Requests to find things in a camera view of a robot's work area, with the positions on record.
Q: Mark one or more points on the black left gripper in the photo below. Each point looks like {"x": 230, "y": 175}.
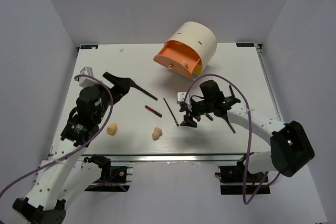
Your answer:
{"x": 122, "y": 85}

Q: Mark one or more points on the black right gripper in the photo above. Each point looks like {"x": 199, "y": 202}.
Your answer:
{"x": 188, "y": 120}

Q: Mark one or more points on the beige gourd makeup sponge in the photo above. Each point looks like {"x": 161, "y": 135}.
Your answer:
{"x": 156, "y": 133}

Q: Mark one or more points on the yellow teardrop makeup sponge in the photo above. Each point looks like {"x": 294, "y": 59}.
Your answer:
{"x": 112, "y": 129}

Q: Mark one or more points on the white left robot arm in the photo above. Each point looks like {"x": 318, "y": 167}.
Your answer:
{"x": 52, "y": 195}

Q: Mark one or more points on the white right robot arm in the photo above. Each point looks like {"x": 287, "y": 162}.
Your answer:
{"x": 290, "y": 149}

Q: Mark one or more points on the slim black makeup brush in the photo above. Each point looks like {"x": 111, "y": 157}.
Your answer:
{"x": 229, "y": 124}

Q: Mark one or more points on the black fan makeup brush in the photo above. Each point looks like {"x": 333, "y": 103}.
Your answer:
{"x": 231, "y": 91}

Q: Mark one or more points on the cream cylindrical makeup organizer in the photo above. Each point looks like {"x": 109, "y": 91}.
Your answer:
{"x": 198, "y": 37}

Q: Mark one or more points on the black powder brush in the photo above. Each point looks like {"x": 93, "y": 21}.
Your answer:
{"x": 145, "y": 91}

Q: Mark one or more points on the thin black mascara wand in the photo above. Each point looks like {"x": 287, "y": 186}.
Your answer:
{"x": 171, "y": 112}

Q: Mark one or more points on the blue left corner label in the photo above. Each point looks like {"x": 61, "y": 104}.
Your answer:
{"x": 84, "y": 47}

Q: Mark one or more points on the blue corner label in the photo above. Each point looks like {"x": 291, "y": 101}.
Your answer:
{"x": 84, "y": 47}
{"x": 245, "y": 44}

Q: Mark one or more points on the beige gourd sponge in drawer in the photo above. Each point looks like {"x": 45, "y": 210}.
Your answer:
{"x": 184, "y": 63}

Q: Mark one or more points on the orange organizer drawer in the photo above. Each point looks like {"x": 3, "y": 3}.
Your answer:
{"x": 172, "y": 54}

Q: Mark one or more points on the blue right corner label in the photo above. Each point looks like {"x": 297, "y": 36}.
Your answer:
{"x": 245, "y": 44}

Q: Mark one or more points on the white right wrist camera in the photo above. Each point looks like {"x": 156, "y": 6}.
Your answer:
{"x": 180, "y": 97}

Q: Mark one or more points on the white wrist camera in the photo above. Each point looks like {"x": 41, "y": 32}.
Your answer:
{"x": 84, "y": 81}
{"x": 180, "y": 97}

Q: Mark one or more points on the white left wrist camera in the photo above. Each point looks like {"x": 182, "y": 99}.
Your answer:
{"x": 84, "y": 81}

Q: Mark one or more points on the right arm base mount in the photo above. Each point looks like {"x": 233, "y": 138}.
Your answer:
{"x": 231, "y": 180}

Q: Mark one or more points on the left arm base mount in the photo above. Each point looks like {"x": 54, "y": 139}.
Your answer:
{"x": 113, "y": 178}

